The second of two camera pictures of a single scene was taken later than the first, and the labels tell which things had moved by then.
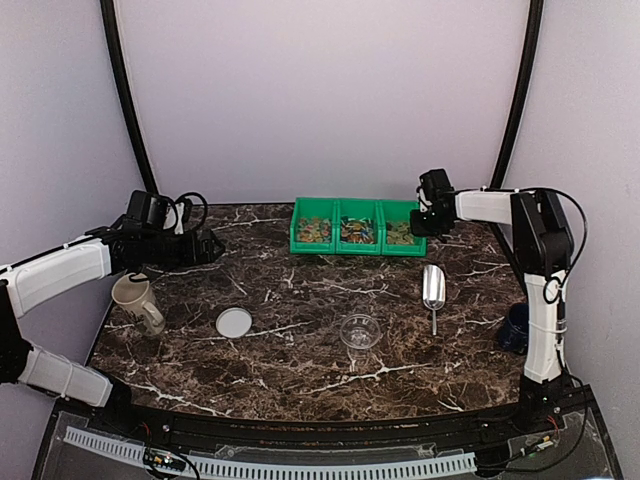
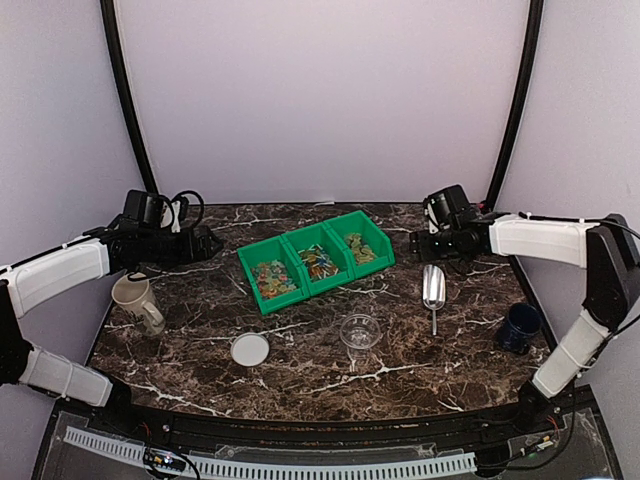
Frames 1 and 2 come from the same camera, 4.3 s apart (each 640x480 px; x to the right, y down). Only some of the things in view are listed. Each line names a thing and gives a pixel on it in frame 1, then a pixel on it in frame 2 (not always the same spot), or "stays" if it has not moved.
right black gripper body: [428, 226] → [445, 248]
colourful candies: [357, 231] → [318, 262]
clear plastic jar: [359, 333] stays
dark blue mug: [514, 332] stays
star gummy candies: [313, 230] → [273, 279]
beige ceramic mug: [133, 292] stays
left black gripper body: [157, 252] stays
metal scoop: [433, 291] stays
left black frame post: [113, 37] stays
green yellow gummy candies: [399, 232] → [362, 252]
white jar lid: [234, 322] → [249, 349]
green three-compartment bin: [352, 226] → [287, 269]
